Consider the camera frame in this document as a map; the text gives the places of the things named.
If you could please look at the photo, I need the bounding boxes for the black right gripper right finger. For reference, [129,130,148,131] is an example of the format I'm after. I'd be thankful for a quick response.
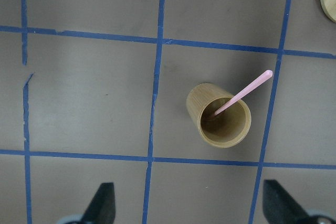
[262,179,309,223]

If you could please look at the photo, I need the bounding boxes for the bamboo wooden cup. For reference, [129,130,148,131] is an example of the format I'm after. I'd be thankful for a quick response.
[186,83,251,148]

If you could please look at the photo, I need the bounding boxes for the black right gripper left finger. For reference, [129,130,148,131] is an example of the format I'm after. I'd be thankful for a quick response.
[81,183,116,224]

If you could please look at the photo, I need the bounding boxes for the pink chopstick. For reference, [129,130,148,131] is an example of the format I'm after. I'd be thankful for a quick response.
[213,70,273,116]

